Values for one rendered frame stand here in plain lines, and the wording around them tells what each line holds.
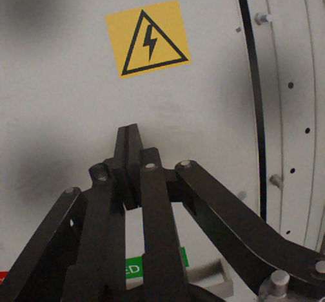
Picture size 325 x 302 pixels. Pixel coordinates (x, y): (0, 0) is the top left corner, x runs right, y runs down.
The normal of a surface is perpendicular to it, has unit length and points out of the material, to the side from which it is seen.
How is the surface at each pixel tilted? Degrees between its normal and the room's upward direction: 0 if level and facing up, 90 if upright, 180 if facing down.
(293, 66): 90
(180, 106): 90
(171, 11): 90
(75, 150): 90
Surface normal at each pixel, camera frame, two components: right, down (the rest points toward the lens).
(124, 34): 0.11, 0.36
